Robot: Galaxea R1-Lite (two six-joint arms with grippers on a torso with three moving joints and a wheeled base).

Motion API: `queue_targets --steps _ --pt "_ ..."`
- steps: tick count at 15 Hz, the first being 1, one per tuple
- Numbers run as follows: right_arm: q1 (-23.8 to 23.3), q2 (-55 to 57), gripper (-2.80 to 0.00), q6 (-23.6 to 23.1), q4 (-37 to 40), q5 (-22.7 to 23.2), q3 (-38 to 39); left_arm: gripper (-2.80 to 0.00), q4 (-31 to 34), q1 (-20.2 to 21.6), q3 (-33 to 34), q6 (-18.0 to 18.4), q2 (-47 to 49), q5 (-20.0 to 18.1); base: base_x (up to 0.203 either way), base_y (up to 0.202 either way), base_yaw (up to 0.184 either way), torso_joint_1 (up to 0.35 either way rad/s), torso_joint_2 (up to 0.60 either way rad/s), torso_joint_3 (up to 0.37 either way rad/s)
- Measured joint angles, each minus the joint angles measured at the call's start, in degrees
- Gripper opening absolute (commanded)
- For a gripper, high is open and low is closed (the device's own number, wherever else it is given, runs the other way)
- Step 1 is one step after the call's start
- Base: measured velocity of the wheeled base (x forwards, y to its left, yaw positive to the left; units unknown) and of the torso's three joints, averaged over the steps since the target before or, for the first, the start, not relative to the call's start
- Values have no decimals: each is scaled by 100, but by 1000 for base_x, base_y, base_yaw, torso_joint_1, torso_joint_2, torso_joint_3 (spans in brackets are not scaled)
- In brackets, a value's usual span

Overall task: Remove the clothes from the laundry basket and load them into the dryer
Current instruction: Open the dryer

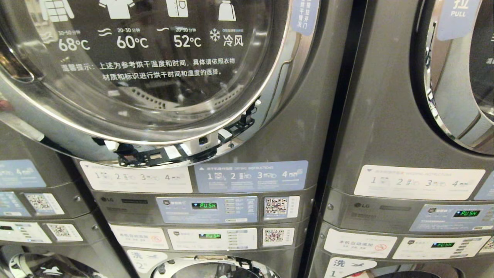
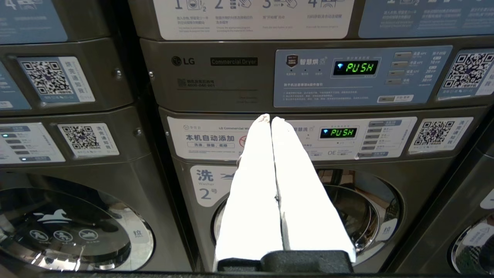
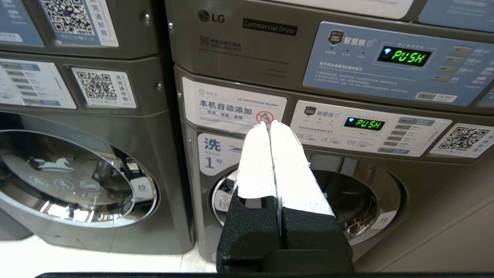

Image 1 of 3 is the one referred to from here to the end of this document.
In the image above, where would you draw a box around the grey front-load dryer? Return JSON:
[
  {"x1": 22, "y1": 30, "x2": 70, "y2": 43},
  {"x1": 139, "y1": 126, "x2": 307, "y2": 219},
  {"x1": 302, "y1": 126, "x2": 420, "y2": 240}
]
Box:
[
  {"x1": 320, "y1": 0, "x2": 494, "y2": 237},
  {"x1": 0, "y1": 120, "x2": 95, "y2": 222},
  {"x1": 0, "y1": 0, "x2": 354, "y2": 232}
]

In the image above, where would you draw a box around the round chrome glass dryer door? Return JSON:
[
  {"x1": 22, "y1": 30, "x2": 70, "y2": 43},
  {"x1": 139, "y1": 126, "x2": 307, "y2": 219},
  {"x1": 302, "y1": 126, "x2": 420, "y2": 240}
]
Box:
[
  {"x1": 0, "y1": 0, "x2": 321, "y2": 169},
  {"x1": 410, "y1": 0, "x2": 494, "y2": 156}
]

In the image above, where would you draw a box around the grey front-load washer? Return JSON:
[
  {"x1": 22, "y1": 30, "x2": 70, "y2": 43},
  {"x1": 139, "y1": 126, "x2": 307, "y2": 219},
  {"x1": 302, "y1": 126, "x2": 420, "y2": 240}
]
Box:
[
  {"x1": 0, "y1": 212, "x2": 132, "y2": 278},
  {"x1": 306, "y1": 221, "x2": 494, "y2": 278},
  {"x1": 98, "y1": 219, "x2": 316, "y2": 278}
]

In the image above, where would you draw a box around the blue instruction sticker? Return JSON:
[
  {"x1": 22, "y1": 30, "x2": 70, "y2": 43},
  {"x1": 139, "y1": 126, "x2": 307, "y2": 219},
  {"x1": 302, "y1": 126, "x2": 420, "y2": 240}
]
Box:
[
  {"x1": 0, "y1": 159, "x2": 47, "y2": 189},
  {"x1": 474, "y1": 181, "x2": 494, "y2": 201},
  {"x1": 194, "y1": 160, "x2": 309, "y2": 194}
]

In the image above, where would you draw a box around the square code sticker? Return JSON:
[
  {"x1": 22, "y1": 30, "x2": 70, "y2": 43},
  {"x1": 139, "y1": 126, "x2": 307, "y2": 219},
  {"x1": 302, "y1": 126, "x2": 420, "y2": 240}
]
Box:
[
  {"x1": 24, "y1": 193, "x2": 65, "y2": 216},
  {"x1": 46, "y1": 223, "x2": 84, "y2": 242},
  {"x1": 264, "y1": 196, "x2": 300, "y2": 221},
  {"x1": 262, "y1": 227, "x2": 295, "y2": 248}
]

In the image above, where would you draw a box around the blue control panel with display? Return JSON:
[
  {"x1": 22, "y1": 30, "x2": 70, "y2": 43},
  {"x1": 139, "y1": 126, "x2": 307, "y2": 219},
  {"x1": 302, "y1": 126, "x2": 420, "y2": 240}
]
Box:
[
  {"x1": 409, "y1": 204, "x2": 494, "y2": 232},
  {"x1": 0, "y1": 192, "x2": 32, "y2": 218},
  {"x1": 156, "y1": 196, "x2": 259, "y2": 225}
]

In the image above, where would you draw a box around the white control panel with display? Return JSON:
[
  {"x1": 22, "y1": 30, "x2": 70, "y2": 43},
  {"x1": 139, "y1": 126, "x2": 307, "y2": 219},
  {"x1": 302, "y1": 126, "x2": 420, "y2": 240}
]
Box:
[
  {"x1": 167, "y1": 227, "x2": 258, "y2": 251},
  {"x1": 0, "y1": 221, "x2": 52, "y2": 244},
  {"x1": 392, "y1": 236, "x2": 492, "y2": 260}
]

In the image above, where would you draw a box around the white instruction sticker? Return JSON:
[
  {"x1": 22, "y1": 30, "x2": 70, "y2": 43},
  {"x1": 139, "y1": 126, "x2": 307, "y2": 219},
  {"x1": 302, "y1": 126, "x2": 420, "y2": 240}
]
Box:
[
  {"x1": 354, "y1": 165, "x2": 486, "y2": 201},
  {"x1": 80, "y1": 161, "x2": 193, "y2": 194}
]

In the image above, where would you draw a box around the round chrome washer door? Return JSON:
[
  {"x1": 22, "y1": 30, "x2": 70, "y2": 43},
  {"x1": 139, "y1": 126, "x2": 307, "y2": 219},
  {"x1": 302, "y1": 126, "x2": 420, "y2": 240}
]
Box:
[
  {"x1": 0, "y1": 251, "x2": 105, "y2": 278},
  {"x1": 152, "y1": 256, "x2": 281, "y2": 278}
]

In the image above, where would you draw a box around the white warning sticker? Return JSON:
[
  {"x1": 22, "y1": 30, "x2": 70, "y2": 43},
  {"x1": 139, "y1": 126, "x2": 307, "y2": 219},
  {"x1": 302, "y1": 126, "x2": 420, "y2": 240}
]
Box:
[
  {"x1": 109, "y1": 224, "x2": 169, "y2": 250},
  {"x1": 323, "y1": 228, "x2": 398, "y2": 259}
]

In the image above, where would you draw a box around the white washer number sticker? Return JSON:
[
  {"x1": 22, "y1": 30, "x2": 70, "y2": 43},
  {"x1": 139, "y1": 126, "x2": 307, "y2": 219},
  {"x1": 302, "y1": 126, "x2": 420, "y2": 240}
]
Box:
[
  {"x1": 324, "y1": 258, "x2": 377, "y2": 278},
  {"x1": 127, "y1": 250, "x2": 169, "y2": 274}
]

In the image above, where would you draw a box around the blue door handle sticker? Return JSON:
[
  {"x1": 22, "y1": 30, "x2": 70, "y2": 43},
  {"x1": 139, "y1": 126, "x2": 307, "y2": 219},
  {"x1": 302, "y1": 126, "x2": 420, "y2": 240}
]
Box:
[
  {"x1": 290, "y1": 0, "x2": 320, "y2": 37},
  {"x1": 436, "y1": 0, "x2": 482, "y2": 41}
]

